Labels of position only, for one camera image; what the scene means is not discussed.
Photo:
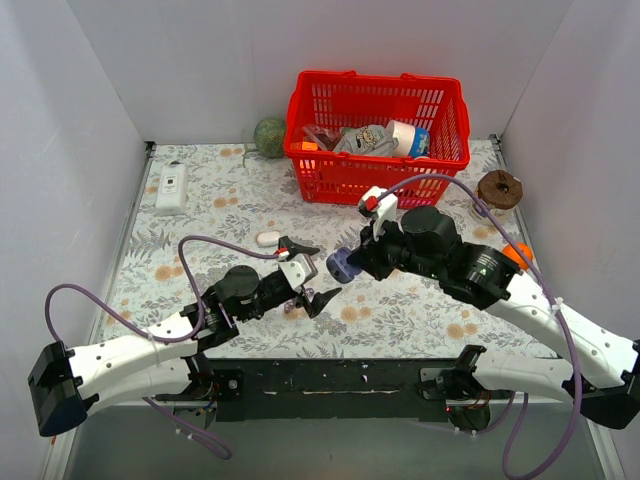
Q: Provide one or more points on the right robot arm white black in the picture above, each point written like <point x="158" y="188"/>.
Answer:
<point x="591" y="365"/>

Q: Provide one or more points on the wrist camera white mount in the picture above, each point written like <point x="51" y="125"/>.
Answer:
<point x="297" y="268"/>
<point x="379" y="205"/>

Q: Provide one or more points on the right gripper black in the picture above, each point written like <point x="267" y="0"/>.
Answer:
<point x="367" y="255"/>

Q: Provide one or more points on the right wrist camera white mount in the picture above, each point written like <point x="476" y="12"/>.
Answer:
<point x="379" y="205"/>

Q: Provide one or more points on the white rectangular device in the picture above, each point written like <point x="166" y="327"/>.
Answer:
<point x="172" y="190"/>

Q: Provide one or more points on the small orange item in basket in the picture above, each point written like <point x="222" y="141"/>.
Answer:
<point x="305" y="146"/>

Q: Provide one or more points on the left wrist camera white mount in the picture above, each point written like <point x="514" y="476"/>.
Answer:
<point x="297" y="268"/>

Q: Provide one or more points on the red plastic shopping basket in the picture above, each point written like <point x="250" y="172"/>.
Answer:
<point x="348" y="100"/>

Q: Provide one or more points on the blue white paper roll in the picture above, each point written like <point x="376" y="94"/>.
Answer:
<point x="409" y="140"/>

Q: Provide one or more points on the purple earbud charging case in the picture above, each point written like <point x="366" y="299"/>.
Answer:
<point x="338" y="266"/>

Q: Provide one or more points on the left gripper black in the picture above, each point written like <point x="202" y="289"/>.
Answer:
<point x="280" y="290"/>

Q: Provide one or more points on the orange fruit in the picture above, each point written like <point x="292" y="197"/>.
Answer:
<point x="522" y="254"/>

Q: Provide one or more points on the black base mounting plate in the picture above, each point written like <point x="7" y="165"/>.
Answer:
<point x="316" y="388"/>

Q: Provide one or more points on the white earbud charging case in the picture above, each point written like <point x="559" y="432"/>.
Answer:
<point x="268" y="239"/>

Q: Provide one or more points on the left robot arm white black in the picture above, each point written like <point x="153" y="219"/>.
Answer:
<point x="68" y="384"/>

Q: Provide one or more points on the brown lidded jar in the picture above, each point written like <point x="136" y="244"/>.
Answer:
<point x="500" y="192"/>

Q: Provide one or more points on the dark red snack packet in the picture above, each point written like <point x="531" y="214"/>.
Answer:
<point x="325" y="138"/>

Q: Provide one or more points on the purple earbud left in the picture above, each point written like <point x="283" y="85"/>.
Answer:
<point x="289" y="307"/>

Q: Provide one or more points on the green round melon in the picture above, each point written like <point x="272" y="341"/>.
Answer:
<point x="269" y="136"/>

